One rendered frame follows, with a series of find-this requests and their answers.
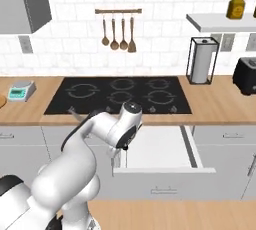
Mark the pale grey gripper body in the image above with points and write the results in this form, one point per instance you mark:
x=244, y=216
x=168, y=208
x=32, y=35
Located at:
x=115, y=156

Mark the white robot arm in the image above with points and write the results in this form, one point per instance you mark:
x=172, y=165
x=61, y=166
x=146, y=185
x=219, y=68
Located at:
x=66, y=174

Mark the open white drawer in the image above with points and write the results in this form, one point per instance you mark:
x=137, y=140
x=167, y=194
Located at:
x=160, y=147

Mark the grey drawer front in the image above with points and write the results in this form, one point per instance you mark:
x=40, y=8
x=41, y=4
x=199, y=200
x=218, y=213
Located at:
x=213, y=136
x=20, y=136
x=200, y=185

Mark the wooden cutting board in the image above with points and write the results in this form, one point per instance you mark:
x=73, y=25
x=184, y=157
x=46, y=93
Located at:
x=2, y=101

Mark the grey hob knob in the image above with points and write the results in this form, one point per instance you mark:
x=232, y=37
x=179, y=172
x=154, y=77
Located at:
x=71, y=109

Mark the black hob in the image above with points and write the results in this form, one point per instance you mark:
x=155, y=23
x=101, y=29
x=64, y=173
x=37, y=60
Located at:
x=100, y=87

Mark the grey cupboard door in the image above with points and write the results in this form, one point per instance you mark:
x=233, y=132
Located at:
x=20, y=162
x=226, y=170

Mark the wooden spatula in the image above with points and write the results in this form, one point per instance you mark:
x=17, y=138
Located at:
x=132, y=44

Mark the grey kitchen scale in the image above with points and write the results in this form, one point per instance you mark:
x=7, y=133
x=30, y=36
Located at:
x=20, y=91

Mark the small wooden spoon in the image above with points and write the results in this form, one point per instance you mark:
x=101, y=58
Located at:
x=105, y=37

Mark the black paper towel stand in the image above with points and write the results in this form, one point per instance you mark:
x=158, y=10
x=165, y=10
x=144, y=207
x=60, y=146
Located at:
x=188, y=60

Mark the white paper towel roll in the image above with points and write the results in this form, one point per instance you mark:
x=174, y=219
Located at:
x=202, y=62

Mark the black toaster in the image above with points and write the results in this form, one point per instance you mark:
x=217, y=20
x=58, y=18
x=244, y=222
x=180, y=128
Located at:
x=246, y=75

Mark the yellow jar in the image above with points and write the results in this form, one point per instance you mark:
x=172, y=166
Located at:
x=236, y=7

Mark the dark jar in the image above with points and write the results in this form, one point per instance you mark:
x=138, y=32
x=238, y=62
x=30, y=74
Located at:
x=254, y=11

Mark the grey wall socket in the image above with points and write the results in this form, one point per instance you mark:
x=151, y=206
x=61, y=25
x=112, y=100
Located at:
x=217, y=39
x=25, y=44
x=251, y=42
x=228, y=42

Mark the wooden utensil rail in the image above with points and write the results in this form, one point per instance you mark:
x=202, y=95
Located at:
x=118, y=11

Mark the white wall shelf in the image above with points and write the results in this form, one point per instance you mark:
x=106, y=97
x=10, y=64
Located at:
x=223, y=22

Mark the grey wall cupboard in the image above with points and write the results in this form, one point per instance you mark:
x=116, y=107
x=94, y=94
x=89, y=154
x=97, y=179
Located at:
x=20, y=0

